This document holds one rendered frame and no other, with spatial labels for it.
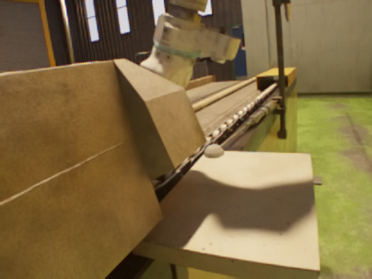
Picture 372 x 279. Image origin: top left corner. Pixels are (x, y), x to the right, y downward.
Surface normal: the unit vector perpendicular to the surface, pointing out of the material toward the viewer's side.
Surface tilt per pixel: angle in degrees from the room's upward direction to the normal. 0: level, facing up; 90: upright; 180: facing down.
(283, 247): 0
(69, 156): 80
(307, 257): 0
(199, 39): 98
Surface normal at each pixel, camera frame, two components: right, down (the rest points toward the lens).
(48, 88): 0.85, -0.13
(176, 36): 0.04, 0.50
